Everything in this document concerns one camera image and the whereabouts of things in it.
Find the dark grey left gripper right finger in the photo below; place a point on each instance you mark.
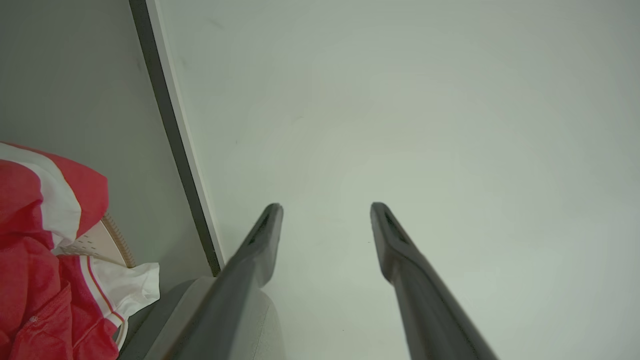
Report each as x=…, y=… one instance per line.
x=425, y=300

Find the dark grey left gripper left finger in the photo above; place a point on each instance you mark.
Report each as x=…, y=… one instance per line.
x=235, y=295

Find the red white striped-cuff jersey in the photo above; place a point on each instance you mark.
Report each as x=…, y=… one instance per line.
x=35, y=305

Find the red shorts with white band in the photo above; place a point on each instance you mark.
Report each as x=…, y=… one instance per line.
x=20, y=195

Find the beige perforated laundry basket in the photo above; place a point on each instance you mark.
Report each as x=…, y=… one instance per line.
x=102, y=240

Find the black and white baseboard strip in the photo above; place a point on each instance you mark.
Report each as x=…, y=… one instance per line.
x=172, y=135

